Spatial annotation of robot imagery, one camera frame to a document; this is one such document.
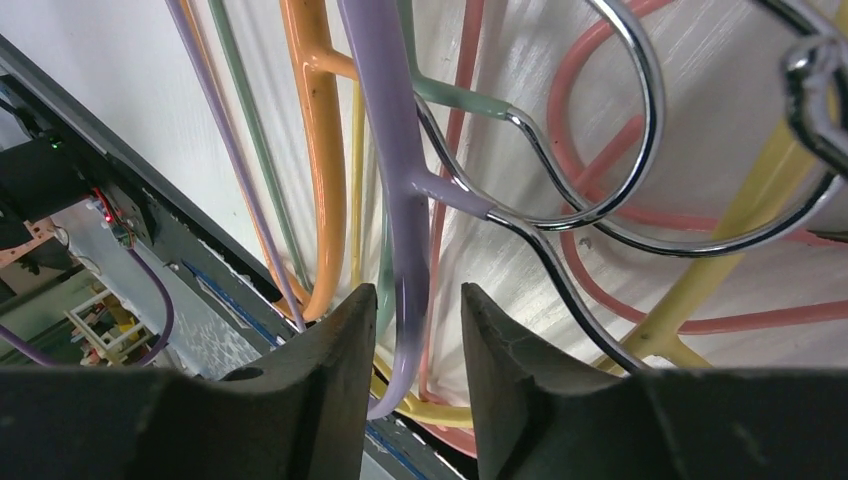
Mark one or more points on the yellow hanger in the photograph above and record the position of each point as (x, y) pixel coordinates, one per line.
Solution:
(813, 132)

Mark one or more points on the pink wire hanger lower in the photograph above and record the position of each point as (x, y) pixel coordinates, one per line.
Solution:
(775, 175)

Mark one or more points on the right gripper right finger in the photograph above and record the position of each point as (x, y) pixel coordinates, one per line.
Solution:
(539, 413)

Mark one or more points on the purple hanger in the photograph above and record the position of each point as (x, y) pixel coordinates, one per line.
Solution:
(374, 32)

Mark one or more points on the green hanger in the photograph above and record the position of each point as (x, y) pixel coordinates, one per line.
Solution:
(464, 99)

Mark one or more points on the pink wire hanger upper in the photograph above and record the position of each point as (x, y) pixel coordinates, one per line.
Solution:
(595, 124)

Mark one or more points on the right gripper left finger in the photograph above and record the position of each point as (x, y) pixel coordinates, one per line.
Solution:
(297, 413)

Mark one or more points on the orange hanger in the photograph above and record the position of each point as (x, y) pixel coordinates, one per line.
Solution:
(316, 66)

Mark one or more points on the pink wire hanger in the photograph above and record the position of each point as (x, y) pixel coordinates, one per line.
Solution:
(775, 175)
(595, 124)

